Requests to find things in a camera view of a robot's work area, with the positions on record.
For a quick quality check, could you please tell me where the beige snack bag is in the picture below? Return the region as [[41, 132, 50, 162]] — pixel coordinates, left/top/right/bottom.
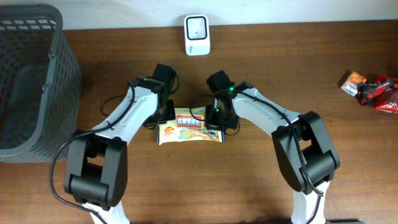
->
[[157, 106, 225, 145]]

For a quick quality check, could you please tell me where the small orange tissue pack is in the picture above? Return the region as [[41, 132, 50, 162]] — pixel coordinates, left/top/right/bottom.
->
[[340, 72, 367, 96]]

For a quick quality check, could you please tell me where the black and red snack packet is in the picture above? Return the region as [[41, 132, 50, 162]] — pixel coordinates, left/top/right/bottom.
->
[[358, 79, 397, 105]]

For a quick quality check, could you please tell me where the red candy bag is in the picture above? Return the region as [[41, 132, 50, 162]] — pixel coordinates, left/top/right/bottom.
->
[[375, 75, 397, 114]]

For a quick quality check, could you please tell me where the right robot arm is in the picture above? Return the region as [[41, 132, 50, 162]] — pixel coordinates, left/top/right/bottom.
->
[[205, 70, 340, 223]]

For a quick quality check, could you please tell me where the white barcode scanner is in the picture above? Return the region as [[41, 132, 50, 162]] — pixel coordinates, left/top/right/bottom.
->
[[183, 14, 211, 56]]

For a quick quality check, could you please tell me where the grey plastic mesh basket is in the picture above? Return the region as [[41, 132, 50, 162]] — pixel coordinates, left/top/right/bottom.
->
[[1, 4, 81, 163]]

